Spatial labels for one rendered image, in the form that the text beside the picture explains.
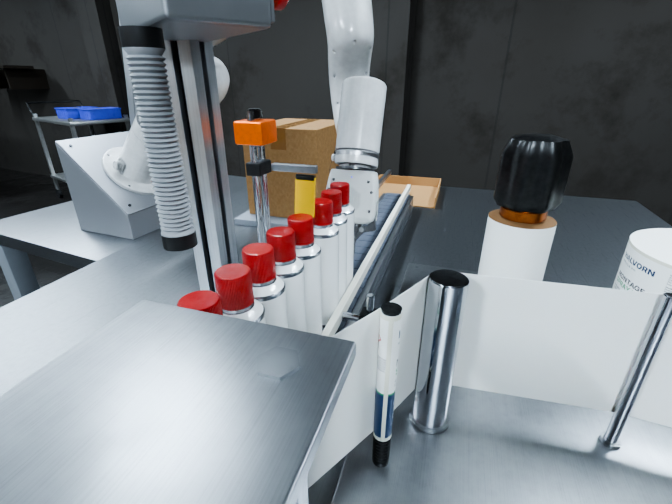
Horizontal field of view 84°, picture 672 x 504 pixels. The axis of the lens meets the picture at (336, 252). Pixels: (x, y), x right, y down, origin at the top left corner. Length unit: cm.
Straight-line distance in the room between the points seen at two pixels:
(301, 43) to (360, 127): 293
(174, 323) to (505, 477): 37
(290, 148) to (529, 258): 76
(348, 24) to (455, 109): 247
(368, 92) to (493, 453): 58
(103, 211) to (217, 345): 112
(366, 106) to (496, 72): 247
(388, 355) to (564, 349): 20
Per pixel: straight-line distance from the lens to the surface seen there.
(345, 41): 76
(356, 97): 72
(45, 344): 83
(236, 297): 35
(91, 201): 129
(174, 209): 43
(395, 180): 169
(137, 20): 45
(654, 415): 54
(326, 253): 55
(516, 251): 56
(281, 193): 118
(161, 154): 42
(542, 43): 315
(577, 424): 55
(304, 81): 360
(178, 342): 17
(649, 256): 67
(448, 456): 47
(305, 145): 111
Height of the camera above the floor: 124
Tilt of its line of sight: 24 degrees down
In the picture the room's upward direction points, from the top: straight up
